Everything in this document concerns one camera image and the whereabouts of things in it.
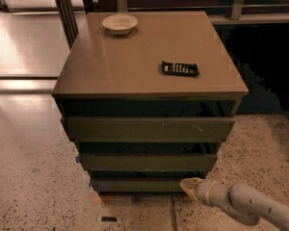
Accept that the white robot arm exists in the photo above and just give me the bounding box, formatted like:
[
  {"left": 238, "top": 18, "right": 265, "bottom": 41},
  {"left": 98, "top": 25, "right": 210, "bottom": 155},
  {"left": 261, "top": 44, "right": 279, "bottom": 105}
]
[{"left": 180, "top": 177, "right": 289, "bottom": 231}]

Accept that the white paper bowl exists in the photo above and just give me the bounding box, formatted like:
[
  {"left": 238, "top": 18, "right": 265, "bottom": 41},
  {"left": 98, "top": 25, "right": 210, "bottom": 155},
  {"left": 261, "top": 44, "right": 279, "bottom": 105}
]
[{"left": 102, "top": 13, "right": 138, "bottom": 36}]

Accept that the top drawer front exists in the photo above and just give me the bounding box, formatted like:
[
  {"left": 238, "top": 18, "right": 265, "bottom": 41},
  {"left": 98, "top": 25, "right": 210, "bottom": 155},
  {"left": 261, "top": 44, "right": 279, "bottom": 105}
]
[{"left": 65, "top": 116, "right": 235, "bottom": 142}]

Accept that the middle drawer front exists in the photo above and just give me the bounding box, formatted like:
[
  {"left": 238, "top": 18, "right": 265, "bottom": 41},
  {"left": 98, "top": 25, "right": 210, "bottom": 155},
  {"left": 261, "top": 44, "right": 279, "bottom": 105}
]
[{"left": 80, "top": 153, "right": 217, "bottom": 172}]

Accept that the drawer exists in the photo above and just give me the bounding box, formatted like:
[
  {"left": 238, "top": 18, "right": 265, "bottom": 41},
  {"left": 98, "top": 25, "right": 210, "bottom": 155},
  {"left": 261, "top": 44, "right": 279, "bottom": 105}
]
[
  {"left": 80, "top": 153, "right": 217, "bottom": 172},
  {"left": 91, "top": 178, "right": 182, "bottom": 193},
  {"left": 65, "top": 116, "right": 235, "bottom": 142}
]

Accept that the brown drawer cabinet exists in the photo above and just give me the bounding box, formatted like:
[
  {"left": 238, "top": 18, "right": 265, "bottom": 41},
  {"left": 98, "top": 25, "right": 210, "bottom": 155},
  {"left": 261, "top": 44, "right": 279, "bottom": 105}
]
[{"left": 52, "top": 12, "right": 248, "bottom": 180}]

